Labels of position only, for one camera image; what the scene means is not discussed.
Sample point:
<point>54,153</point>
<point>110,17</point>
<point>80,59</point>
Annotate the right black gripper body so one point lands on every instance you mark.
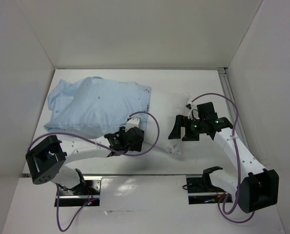
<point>183,127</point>

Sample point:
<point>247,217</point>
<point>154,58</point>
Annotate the white pillow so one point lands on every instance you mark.
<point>164,106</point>

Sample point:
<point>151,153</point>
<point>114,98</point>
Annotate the light blue pillowcase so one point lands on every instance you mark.
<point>94,106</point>

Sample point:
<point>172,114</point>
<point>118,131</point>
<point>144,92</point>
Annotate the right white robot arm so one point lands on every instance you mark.
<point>254,187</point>

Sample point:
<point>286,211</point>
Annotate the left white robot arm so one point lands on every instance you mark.
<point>47,161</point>

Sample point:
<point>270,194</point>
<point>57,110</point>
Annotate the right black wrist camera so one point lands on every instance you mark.
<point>203,111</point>

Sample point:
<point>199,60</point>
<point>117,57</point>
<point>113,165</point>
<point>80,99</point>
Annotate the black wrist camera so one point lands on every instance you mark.
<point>203,111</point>
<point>131,136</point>

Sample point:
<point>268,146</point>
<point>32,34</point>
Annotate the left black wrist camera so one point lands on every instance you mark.
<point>131,136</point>

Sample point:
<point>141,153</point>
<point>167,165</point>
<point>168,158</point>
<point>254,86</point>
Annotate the aluminium rail frame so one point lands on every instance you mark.
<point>227,91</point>

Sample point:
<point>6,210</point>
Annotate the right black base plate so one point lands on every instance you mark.
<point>199,193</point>

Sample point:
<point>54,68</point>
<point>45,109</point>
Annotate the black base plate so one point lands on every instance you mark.
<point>89,195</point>
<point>199,193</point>

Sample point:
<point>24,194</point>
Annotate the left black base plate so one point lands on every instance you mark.
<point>89,195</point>

